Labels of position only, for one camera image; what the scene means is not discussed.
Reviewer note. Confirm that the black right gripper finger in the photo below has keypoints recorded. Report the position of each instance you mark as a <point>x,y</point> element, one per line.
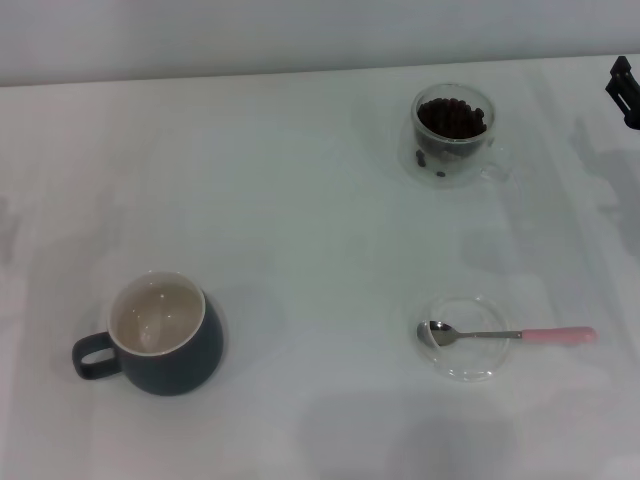
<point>622,100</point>
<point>624,65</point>

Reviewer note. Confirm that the dark blue ceramic mug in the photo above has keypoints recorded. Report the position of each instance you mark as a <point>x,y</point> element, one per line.
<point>170,370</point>

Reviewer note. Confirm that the coffee bean heap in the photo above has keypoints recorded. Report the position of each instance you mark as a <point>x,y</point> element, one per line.
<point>450,120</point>

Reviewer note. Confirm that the clear glass saucer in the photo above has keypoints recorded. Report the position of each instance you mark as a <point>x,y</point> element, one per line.
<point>465,362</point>

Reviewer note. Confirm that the double-wall glass cup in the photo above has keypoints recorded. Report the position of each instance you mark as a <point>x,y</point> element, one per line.
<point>407,150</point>

